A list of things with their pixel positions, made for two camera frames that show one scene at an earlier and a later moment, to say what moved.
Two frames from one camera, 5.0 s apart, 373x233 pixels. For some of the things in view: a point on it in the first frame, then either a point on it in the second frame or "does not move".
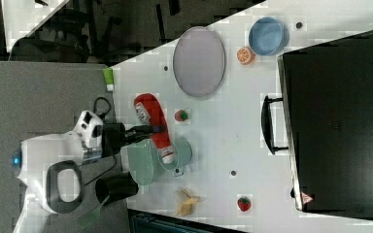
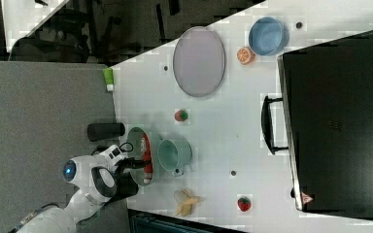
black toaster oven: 337,101 does not move
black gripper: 115,134 → 127,163
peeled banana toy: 186,201 does not move
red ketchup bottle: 152,111 → 147,153
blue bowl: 268,36 does not move
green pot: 183,152 does not move
